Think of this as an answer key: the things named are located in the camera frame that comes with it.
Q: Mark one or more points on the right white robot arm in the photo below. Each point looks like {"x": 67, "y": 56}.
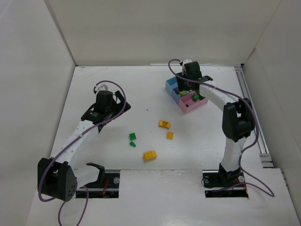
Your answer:
{"x": 237, "y": 122}

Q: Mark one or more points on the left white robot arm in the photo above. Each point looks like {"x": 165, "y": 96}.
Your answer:
{"x": 58, "y": 175}

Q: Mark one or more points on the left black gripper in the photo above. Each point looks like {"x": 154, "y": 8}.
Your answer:
{"x": 122, "y": 102}

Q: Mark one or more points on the dark green stepped lego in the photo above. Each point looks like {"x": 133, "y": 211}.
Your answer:
{"x": 200, "y": 97}

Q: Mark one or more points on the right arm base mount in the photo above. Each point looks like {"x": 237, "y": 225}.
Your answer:
{"x": 216, "y": 187}

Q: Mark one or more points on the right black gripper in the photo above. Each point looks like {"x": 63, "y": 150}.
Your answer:
{"x": 206, "y": 78}

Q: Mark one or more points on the small dark green lego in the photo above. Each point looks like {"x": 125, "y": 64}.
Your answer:
{"x": 132, "y": 136}

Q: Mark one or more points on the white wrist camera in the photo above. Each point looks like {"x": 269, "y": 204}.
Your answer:
{"x": 102, "y": 87}
{"x": 182, "y": 63}

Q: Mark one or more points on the small orange lego brick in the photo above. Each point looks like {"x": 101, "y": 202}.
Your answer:
{"x": 170, "y": 135}

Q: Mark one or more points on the dark green lego brick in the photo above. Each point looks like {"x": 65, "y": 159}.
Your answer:
{"x": 195, "y": 98}

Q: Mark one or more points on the yellow large lego brick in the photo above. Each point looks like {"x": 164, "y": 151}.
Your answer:
{"x": 149, "y": 156}

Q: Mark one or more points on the pale green long lego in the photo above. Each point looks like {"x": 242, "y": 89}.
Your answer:
{"x": 183, "y": 93}

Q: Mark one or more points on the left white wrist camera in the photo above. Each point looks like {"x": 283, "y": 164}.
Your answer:
{"x": 102, "y": 87}

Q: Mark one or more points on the light blue container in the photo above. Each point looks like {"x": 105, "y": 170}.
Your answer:
{"x": 171, "y": 84}

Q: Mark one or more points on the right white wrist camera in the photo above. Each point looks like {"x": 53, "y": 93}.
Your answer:
{"x": 182, "y": 63}

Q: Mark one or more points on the dark blue container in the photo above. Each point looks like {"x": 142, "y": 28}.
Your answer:
{"x": 175, "y": 95}

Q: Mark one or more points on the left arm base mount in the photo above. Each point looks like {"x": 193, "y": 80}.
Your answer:
{"x": 99, "y": 182}

